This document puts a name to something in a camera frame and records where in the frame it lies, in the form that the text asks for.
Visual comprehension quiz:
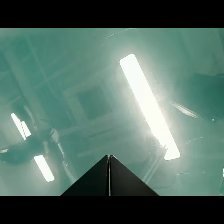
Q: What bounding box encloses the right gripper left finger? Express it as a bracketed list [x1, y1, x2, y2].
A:
[60, 154, 110, 197]

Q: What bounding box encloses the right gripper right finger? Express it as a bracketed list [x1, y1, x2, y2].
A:
[108, 154, 160, 197]

